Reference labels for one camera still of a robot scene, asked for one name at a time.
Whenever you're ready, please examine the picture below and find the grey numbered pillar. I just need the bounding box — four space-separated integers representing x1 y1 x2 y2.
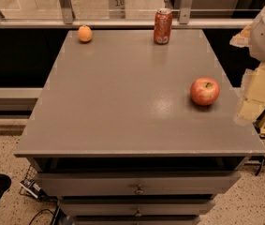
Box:
109 0 125 19

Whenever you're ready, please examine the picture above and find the metal window railing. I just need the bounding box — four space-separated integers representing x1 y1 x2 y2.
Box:
0 0 264 28

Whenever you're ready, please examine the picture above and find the orange fruit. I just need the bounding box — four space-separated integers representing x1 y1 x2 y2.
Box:
78 25 93 42

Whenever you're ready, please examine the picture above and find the black floor cable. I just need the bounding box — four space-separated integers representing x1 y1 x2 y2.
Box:
28 204 65 225

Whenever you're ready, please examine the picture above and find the wire basket on floor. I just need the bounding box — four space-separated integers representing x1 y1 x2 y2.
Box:
20 166 42 199

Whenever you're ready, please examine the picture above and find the red apple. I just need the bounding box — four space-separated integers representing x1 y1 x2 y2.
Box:
190 77 220 106

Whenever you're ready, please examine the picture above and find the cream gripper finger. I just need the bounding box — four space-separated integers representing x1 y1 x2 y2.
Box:
234 63 265 125
229 24 252 48

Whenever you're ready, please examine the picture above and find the grey drawer cabinet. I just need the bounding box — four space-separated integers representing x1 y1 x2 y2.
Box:
16 30 265 225

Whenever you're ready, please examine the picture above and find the red soda can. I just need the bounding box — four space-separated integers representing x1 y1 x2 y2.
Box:
154 8 173 44

